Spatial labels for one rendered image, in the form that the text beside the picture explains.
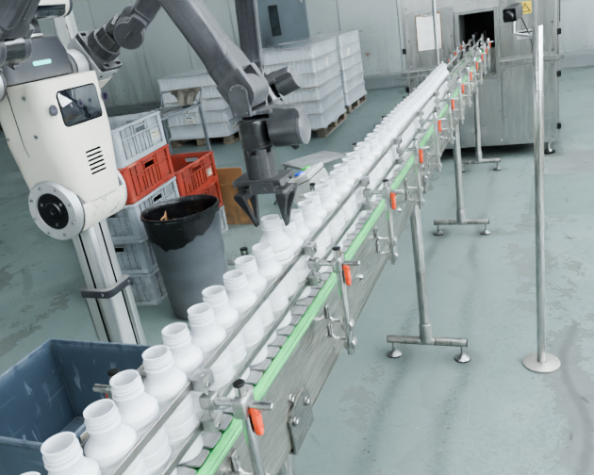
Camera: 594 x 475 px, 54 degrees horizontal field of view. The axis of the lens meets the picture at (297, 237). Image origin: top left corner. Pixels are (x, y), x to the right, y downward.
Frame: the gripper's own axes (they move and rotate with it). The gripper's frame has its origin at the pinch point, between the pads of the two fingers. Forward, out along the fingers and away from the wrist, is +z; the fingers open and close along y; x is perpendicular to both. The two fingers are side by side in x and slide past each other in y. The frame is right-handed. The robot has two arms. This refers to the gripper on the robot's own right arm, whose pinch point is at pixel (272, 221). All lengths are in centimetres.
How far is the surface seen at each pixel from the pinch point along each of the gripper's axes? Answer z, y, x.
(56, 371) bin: 31, -57, -10
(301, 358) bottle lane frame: 24.7, 5.0, -8.7
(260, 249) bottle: 3.6, -0.8, -5.1
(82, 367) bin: 31, -50, -9
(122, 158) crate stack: 24, -172, 175
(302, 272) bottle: 13.0, 2.5, 4.4
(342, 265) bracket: 11.8, 11.0, 5.4
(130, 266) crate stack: 90, -185, 172
